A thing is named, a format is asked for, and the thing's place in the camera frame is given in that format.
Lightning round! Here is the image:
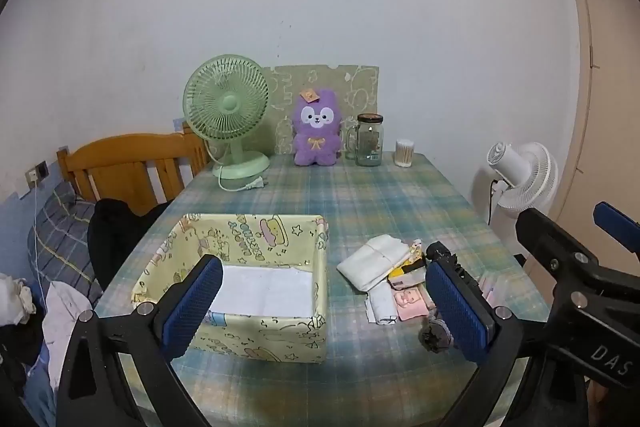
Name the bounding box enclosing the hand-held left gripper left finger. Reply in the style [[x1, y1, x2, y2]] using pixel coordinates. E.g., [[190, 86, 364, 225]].
[[56, 254, 224, 427]]

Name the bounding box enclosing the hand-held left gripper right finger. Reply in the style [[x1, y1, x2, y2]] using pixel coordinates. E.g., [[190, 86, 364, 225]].
[[424, 241, 526, 427]]

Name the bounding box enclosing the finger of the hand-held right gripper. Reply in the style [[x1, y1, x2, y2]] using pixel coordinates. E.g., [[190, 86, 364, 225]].
[[516, 207, 640, 312], [593, 201, 640, 254]]

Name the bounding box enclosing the grey sock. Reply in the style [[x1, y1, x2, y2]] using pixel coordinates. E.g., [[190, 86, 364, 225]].
[[419, 313, 455, 354]]

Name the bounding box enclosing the pink tissue packet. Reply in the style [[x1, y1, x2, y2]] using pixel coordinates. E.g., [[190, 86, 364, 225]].
[[392, 285, 437, 321]]

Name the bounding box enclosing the yellow black packet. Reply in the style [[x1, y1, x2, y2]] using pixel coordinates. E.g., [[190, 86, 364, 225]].
[[388, 252, 427, 284]]

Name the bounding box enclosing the small white cloth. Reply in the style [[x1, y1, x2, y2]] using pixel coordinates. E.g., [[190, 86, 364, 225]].
[[364, 283, 402, 326]]

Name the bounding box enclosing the yellow printed storage box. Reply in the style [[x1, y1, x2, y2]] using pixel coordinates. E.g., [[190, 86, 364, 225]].
[[131, 213, 331, 365]]

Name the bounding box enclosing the white standing fan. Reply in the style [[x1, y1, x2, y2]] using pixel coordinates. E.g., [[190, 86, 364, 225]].
[[472, 141, 559, 253]]

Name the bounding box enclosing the black clothing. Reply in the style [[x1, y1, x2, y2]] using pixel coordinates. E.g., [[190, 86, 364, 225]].
[[87, 198, 173, 294]]

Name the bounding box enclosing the white garment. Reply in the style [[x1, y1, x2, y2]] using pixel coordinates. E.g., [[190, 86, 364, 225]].
[[41, 281, 103, 392]]

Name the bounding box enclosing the tan door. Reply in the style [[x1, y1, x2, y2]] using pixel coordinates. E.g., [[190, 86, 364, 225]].
[[552, 0, 640, 258]]

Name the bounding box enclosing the plaid pillow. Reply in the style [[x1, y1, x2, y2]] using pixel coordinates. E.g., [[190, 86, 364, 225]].
[[27, 181, 103, 308]]

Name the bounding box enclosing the wooden bed headboard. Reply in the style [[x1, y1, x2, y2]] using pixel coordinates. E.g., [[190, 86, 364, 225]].
[[56, 126, 211, 217]]

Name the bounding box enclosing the cotton swab container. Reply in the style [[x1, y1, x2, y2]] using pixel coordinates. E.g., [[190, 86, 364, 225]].
[[394, 139, 415, 168]]

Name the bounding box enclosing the blue cloth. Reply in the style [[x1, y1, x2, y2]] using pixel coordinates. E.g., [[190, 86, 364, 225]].
[[20, 342, 58, 427]]

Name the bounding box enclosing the crumpled white cloth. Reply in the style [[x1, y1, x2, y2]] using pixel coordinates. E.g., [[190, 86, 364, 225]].
[[0, 273, 37, 327]]

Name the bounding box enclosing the dark cloth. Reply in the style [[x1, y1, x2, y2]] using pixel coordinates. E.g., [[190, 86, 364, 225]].
[[0, 321, 47, 408]]

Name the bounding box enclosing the glass jar mug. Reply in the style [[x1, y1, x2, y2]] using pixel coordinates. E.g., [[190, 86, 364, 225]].
[[345, 113, 385, 168]]

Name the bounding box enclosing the green desk fan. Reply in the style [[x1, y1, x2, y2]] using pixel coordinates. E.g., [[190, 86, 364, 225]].
[[182, 54, 271, 180]]

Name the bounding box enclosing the purple plush toy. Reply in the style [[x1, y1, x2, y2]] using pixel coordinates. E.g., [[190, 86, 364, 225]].
[[291, 88, 346, 167]]

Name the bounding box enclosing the green printed board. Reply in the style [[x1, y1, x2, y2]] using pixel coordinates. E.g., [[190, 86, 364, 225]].
[[263, 63, 380, 158]]

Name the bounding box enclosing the black fan cord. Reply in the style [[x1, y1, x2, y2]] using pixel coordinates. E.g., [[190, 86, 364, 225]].
[[487, 177, 502, 226]]

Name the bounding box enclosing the green fan power cord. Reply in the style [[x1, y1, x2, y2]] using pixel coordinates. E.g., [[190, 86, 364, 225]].
[[206, 142, 271, 193]]

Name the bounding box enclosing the wall socket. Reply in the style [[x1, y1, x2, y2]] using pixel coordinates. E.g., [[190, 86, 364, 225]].
[[25, 160, 50, 184]]

